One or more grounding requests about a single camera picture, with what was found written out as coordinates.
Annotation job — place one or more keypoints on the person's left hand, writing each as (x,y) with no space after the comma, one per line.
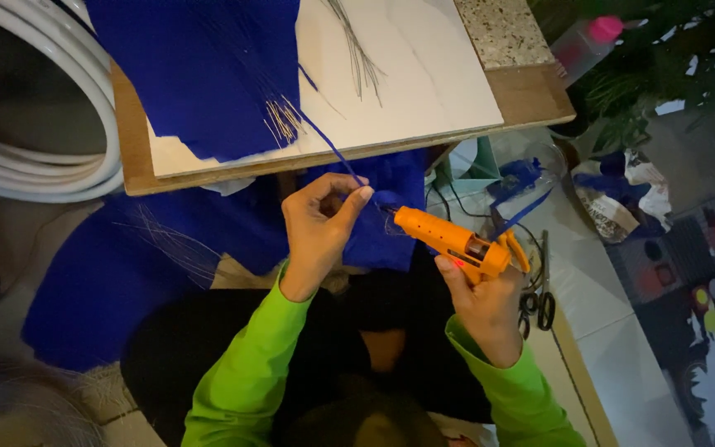
(308,242)

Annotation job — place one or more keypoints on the person's right hand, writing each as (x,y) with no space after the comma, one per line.
(488,310)

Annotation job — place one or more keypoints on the orange hot glue gun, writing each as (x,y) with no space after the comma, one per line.
(450,236)

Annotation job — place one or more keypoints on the thin blue paper strip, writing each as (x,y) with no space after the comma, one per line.
(329,140)

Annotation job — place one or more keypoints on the black scissors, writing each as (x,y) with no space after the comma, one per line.
(543,298)

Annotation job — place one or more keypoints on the short blue paper strip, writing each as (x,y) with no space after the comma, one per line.
(522,214)

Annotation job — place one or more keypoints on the person's black trousers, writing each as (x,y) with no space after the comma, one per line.
(345,347)

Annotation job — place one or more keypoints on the clear container with blue scraps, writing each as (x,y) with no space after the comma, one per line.
(528,174)

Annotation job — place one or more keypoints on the teal box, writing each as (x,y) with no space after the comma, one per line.
(475,167)

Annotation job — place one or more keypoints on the paper bag with scraps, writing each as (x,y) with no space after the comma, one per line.
(618,198)

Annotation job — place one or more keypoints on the large blue crepe paper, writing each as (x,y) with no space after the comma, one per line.
(115,273)

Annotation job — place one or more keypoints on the blue crepe paper sheet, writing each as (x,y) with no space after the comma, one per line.
(202,74)

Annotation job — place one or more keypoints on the white tile board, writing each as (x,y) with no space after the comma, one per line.
(419,74)

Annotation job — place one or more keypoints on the patterned floor mat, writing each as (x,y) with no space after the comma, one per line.
(699,298)

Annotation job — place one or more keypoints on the wooden board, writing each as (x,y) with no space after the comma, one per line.
(531,93)

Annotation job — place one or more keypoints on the speckled granite tile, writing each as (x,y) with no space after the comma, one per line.
(503,31)

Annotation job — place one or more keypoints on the clear bottle with pink cap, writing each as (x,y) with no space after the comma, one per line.
(584,46)

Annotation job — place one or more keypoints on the green potted plant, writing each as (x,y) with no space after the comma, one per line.
(668,56)

